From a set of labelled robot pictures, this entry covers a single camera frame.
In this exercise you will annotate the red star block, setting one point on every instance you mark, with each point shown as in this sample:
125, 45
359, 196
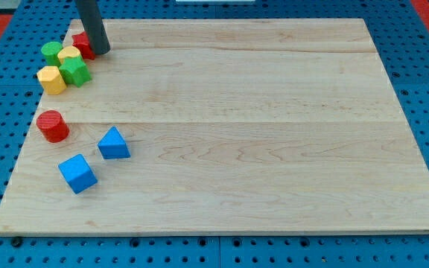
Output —
81, 42

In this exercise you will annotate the green star block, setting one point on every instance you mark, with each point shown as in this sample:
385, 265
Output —
75, 71

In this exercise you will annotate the light wooden board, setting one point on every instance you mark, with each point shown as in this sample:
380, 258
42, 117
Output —
238, 127

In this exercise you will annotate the blue triangle block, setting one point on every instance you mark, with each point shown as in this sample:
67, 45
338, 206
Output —
113, 145

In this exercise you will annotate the blue cube block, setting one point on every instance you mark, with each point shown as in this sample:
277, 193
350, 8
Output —
77, 173

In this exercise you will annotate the red cylinder block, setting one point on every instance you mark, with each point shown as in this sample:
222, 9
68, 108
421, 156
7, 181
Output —
52, 126

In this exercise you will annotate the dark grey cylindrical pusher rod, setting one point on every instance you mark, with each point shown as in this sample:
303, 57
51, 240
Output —
92, 21

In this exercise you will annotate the yellow heart block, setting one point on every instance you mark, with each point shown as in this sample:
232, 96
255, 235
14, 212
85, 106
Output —
68, 52

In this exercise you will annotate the yellow hexagon block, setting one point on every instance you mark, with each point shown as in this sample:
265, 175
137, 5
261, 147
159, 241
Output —
51, 80

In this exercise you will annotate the green cylinder block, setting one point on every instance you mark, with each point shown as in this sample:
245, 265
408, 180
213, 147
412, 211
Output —
50, 51

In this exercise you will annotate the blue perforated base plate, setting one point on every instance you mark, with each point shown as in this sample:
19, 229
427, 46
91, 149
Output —
403, 44

